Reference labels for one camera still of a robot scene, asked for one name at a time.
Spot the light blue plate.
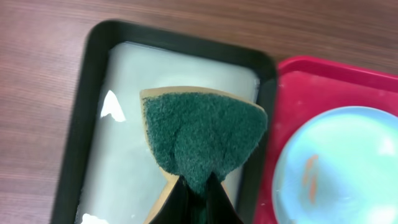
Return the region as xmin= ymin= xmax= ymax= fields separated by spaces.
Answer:
xmin=272 ymin=106 xmax=397 ymax=224

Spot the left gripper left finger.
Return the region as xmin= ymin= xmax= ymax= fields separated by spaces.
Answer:
xmin=149 ymin=176 xmax=199 ymax=224

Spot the green yellow sponge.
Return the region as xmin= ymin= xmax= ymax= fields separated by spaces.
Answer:
xmin=140 ymin=86 xmax=268 ymax=223

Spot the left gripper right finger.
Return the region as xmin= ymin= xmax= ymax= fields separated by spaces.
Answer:
xmin=206 ymin=173 xmax=243 ymax=224

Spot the black water tray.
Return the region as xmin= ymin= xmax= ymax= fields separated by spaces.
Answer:
xmin=50 ymin=20 xmax=277 ymax=224

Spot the red plastic tray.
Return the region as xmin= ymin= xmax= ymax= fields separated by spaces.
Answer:
xmin=253 ymin=56 xmax=397 ymax=224

